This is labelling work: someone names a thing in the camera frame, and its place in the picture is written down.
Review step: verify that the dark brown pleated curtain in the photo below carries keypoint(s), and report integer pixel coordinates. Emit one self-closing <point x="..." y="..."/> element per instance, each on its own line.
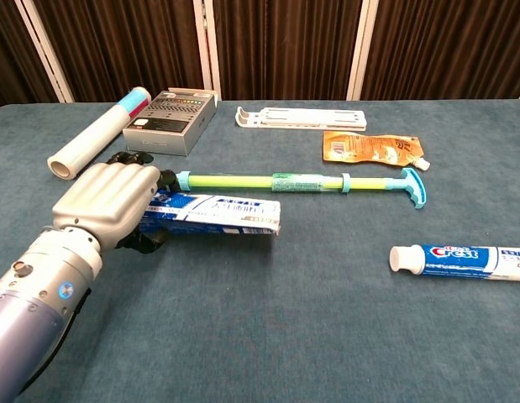
<point x="285" y="46"/>

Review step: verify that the blue white toothpaste tube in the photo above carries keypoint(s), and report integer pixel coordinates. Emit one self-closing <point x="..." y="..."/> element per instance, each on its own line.
<point x="457" y="260"/>

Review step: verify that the green blue water squirter toy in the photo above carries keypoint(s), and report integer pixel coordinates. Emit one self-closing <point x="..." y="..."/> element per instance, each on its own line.
<point x="243" y="181"/>

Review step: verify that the white folding stand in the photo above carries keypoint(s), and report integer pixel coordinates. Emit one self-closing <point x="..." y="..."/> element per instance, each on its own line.
<point x="310" y="117"/>

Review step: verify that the grey printed product box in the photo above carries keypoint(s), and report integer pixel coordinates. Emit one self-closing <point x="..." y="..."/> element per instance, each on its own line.
<point x="167" y="126"/>

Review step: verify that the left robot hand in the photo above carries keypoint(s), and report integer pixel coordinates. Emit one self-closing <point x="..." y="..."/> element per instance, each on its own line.
<point x="104" y="197"/>

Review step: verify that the blue white toothpaste box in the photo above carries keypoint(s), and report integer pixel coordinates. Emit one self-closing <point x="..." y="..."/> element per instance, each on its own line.
<point x="226" y="214"/>

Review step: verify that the blue felt table cover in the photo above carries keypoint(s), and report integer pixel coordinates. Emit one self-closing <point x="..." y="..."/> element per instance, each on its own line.
<point x="259" y="315"/>

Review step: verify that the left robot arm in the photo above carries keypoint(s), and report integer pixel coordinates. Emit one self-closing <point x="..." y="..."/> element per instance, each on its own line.
<point x="24" y="319"/>

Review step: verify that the white roll with blue label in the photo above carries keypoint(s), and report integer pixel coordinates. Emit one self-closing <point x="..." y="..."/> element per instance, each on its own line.
<point x="96" y="134"/>

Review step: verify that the orange spout pouch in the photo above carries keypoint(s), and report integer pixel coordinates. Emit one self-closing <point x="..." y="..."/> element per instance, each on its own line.
<point x="369" y="149"/>

